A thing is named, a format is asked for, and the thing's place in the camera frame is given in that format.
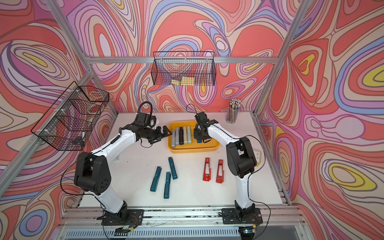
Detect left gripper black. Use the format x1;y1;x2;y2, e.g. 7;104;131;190
143;125;173;144

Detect light green pliers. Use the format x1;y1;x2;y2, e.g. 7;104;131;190
187;126;192;144

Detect beige pruning pliers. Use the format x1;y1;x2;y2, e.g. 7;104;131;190
183;126;188;145

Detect yellow plastic storage tray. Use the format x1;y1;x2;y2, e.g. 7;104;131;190
168;120;220;154

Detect black pruning pliers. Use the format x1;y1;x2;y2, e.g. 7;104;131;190
179;127;184;145

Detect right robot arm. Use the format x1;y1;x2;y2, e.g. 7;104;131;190
194;112;260;221

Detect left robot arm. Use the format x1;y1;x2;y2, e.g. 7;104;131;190
74;113;172;214

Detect red pliers left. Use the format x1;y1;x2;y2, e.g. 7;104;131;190
203;158;211;182

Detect red pliers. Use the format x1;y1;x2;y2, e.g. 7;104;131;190
216;160;224;184
203;158;211;182

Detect red pliers right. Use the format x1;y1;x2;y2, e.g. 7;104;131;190
216;160;224;184

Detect pencil holder cup with pencils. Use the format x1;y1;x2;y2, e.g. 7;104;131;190
226;99;242;124

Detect yellow alarm clock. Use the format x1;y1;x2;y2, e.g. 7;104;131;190
253;149;262;166

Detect black wire basket back wall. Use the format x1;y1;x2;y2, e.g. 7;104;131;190
151;51;217;86

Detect black wire basket wall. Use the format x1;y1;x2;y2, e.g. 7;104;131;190
31;82;110;151
151;51;217;86

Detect black wire basket left wall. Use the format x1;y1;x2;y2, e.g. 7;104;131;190
31;82;110;151

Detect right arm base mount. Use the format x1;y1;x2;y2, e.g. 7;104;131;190
218;207;264;226

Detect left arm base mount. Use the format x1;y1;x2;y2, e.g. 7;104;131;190
98;209;144;227

